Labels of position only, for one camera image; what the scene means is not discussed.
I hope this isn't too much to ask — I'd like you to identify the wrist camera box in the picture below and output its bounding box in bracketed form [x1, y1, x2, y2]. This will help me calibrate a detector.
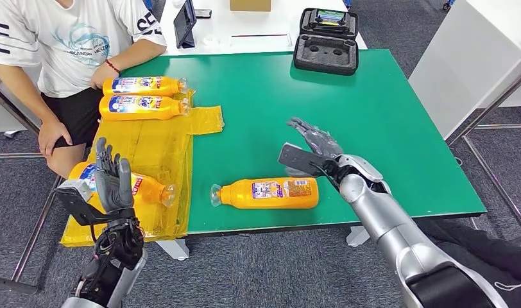
[277, 142, 329, 177]
[55, 179, 136, 227]

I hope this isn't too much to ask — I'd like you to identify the steel tube frame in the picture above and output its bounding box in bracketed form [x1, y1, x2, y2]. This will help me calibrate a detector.
[447, 40, 521, 248]
[0, 72, 70, 296]

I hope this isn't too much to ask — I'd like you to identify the cardboard box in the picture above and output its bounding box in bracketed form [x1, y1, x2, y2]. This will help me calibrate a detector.
[230, 0, 273, 12]

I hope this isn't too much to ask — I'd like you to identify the white partition panel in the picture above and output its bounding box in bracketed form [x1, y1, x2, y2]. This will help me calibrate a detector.
[0, 64, 42, 133]
[408, 0, 521, 141]

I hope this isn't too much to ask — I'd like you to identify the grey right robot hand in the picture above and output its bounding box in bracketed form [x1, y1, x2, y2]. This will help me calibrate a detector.
[284, 117, 344, 178]

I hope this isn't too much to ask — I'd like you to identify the black foam carrying case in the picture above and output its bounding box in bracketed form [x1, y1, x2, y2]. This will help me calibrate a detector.
[293, 8, 360, 76]

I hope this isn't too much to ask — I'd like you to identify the flat white box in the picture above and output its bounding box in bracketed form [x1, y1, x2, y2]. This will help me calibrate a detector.
[230, 33, 293, 47]

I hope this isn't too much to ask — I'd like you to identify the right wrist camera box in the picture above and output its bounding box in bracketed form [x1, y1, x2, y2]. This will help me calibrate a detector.
[277, 142, 329, 177]

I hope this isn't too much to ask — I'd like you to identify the black tablet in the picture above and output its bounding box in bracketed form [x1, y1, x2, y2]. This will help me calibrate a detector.
[173, 0, 198, 49]

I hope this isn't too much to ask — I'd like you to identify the white table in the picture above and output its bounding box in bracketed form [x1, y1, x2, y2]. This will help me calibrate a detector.
[159, 0, 368, 56]

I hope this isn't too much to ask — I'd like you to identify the white table foot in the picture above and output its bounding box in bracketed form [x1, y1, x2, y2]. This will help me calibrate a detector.
[346, 225, 372, 248]
[155, 239, 190, 261]

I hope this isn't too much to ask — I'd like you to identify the black remote controller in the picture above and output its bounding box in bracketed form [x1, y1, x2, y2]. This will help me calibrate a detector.
[309, 10, 353, 29]

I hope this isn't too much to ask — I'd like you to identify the yellow plastic wrapped board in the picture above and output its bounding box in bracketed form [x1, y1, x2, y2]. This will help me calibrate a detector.
[60, 90, 225, 248]

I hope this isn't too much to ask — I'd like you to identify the orange detergent bottle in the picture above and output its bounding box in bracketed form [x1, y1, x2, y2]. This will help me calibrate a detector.
[102, 76, 189, 98]
[68, 161, 176, 214]
[99, 95, 191, 122]
[210, 177, 320, 210]

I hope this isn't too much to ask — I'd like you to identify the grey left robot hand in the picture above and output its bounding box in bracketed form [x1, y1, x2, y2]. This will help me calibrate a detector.
[94, 137, 135, 214]

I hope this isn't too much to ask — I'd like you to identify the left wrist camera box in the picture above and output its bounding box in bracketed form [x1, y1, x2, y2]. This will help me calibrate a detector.
[55, 179, 136, 227]

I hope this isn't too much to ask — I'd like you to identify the person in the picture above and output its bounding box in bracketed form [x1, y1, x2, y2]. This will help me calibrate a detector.
[418, 219, 521, 308]
[0, 0, 168, 180]

